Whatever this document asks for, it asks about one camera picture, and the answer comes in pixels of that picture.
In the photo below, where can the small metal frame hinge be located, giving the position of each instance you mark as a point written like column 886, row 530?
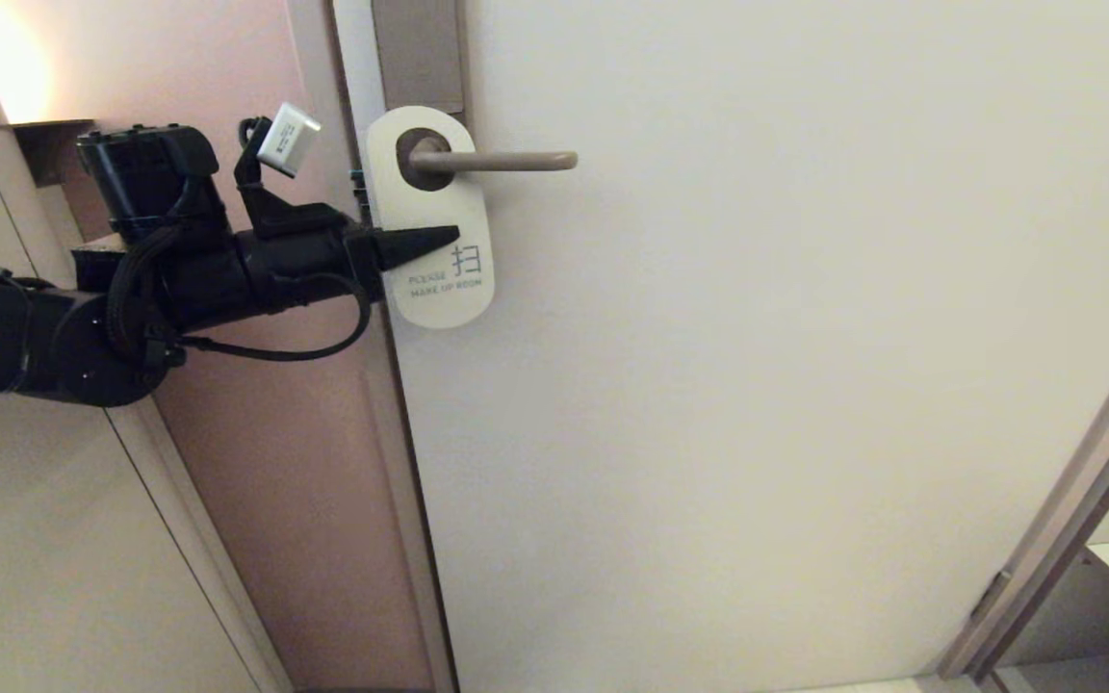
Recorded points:
column 990, row 597

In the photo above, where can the white door hanger sign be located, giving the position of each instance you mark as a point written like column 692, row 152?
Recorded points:
column 439, row 303

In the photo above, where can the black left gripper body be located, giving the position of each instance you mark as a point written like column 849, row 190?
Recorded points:
column 314, row 260

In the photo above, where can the beige cabinet panel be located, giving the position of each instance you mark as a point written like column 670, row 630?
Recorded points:
column 25, row 500

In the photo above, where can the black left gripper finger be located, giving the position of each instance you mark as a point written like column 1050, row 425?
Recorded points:
column 415, row 245

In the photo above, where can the beige door frame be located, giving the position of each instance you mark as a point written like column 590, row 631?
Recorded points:
column 391, row 414

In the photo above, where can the metal door latch plate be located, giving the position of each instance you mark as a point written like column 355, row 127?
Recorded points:
column 360, row 192

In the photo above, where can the dark wall lamp bracket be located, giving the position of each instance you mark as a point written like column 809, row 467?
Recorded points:
column 44, row 144

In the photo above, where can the white room door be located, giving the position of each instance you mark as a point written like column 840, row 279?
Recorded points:
column 757, row 385

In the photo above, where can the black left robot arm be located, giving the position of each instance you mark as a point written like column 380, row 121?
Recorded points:
column 35, row 337

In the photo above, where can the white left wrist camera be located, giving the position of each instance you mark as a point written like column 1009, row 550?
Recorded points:
column 289, row 140

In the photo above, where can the brown metal lock plate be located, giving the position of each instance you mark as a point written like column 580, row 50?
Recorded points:
column 417, row 53

